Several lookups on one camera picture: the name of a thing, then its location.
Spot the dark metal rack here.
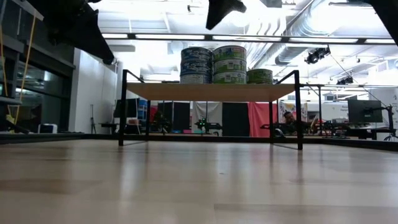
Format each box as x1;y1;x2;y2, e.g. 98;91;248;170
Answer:
0;30;25;134

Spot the black computer monitor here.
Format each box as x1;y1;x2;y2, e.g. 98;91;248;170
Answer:
113;98;139;118
347;99;384;124

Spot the black background table frame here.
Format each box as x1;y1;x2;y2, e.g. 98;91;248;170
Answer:
301;82;326;135

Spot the black ceiling light rail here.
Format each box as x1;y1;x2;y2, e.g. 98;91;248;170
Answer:
101;30;398;46

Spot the person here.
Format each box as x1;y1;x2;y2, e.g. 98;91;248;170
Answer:
282;111;299;125

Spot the small white appliance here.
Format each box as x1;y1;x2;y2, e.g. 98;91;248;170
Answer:
37;123;58;134

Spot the wooden shelf with black legs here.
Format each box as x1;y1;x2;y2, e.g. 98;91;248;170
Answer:
118;68;304;151

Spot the red curtain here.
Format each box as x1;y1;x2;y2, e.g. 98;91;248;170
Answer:
248;101;279;138

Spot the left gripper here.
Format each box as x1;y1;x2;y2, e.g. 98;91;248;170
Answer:
26;0;116;66

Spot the thin black tripod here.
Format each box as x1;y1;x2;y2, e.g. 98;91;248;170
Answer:
89;104;96;134

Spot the black table edge rail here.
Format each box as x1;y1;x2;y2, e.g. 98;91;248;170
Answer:
0;133;398;153

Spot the black ceiling spotlight cluster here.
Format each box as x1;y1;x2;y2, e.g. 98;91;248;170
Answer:
304;45;331;65

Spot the green white tuna can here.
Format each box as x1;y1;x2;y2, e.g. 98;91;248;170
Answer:
213;58;248;73
212;45;248;61
213;71;248;85

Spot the white hanging sheet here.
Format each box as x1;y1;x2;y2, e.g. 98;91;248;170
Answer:
192;101;223;134

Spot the black partition panel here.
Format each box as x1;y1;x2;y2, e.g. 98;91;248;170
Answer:
222;101;249;137
157;101;191;131

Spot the colourful poster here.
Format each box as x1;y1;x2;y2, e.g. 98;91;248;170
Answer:
278;101;309;125

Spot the background robot with green light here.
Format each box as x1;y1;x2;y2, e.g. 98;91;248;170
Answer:
195;117;223;135

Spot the black background desk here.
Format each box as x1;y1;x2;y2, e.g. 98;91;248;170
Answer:
345;126;398;141

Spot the dark green tuna can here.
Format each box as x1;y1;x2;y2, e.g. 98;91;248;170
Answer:
246;68;274;85

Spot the blue storage bin stack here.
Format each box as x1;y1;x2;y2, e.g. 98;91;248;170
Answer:
137;99;148;121

